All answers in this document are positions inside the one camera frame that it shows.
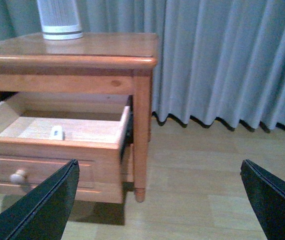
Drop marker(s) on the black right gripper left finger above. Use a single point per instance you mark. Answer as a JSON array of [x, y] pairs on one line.
[[42, 214]]

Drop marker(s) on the white medicine bottle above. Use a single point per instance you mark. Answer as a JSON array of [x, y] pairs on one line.
[[57, 133]]

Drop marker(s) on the grey pleated curtain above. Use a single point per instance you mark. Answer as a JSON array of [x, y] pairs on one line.
[[218, 59]]

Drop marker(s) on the wooden drawer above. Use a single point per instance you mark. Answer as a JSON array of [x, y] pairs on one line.
[[94, 126]]

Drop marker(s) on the wooden nightstand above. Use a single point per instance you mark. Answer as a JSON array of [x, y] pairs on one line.
[[97, 63]]

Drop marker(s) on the white cylindrical air purifier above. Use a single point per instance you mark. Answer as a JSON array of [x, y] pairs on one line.
[[60, 19]]

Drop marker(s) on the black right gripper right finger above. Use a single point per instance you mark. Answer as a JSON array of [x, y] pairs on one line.
[[266, 194]]

